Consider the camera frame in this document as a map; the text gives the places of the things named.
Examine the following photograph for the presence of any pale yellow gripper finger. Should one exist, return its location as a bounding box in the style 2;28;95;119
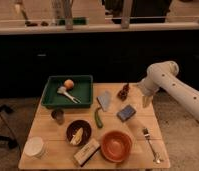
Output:
142;96;152;108

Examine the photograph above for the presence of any silver fork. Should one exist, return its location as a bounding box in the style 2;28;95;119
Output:
142;128;162;164

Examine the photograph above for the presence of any green plastic tray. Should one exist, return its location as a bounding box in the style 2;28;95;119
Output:
41;75;93;108

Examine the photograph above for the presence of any blue sponge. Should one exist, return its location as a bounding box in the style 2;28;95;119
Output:
117;105;136;122

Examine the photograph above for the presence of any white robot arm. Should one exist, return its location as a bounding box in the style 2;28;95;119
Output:
137;61;199;121

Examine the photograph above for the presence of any red bowl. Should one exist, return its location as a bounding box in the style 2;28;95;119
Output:
100;131;132;163

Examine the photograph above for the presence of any black chair base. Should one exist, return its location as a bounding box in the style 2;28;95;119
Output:
0;103;20;150

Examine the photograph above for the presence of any dark brown bowl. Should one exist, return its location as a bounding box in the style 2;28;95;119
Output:
66;120;92;146

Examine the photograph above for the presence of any green cucumber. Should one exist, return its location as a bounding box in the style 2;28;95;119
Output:
94;107;103;128

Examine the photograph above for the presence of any yellow banana piece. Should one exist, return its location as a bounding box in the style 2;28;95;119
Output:
70;128;83;145

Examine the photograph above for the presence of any small dark metal cup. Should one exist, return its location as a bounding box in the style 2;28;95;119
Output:
51;109;64;125

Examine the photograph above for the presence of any orange peach fruit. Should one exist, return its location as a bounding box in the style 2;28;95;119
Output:
64;79;74;90

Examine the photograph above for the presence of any wooden block eraser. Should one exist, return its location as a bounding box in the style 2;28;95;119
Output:
74;139;100;166

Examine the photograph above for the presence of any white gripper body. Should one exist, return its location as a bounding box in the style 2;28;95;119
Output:
137;77;159;96

